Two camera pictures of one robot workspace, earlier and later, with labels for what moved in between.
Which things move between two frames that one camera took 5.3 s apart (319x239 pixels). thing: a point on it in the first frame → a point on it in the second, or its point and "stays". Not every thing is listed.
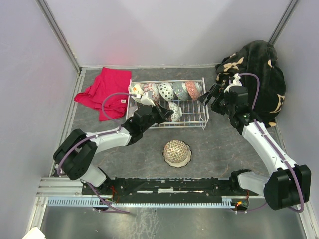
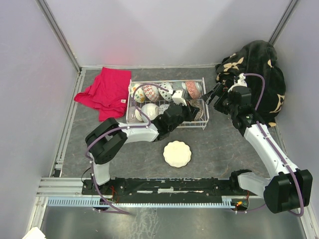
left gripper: (167, 114) → (191, 111)
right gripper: (205, 98) stays
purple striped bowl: (131, 110) stays
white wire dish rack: (186, 98) stays
